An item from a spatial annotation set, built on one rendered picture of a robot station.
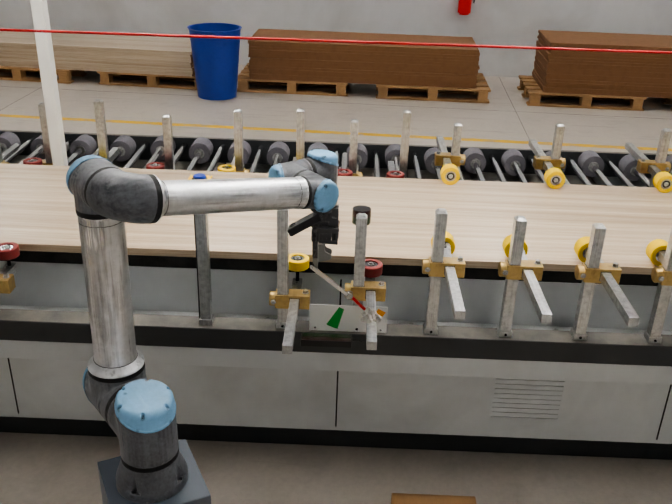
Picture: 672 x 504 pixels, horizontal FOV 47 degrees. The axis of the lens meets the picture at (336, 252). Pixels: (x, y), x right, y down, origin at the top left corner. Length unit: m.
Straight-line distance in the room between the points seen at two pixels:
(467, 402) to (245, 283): 0.98
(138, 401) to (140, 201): 0.53
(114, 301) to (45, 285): 0.99
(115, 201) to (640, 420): 2.24
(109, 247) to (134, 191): 0.21
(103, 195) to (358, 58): 6.59
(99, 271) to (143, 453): 0.47
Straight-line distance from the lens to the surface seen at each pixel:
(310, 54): 8.28
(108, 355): 2.11
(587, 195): 3.42
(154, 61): 8.64
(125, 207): 1.80
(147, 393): 2.06
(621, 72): 8.57
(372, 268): 2.56
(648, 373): 2.89
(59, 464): 3.27
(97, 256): 1.97
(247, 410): 3.10
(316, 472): 3.10
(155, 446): 2.05
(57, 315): 2.80
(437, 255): 2.48
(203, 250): 2.51
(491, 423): 3.15
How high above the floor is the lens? 2.07
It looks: 26 degrees down
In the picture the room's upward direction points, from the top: 2 degrees clockwise
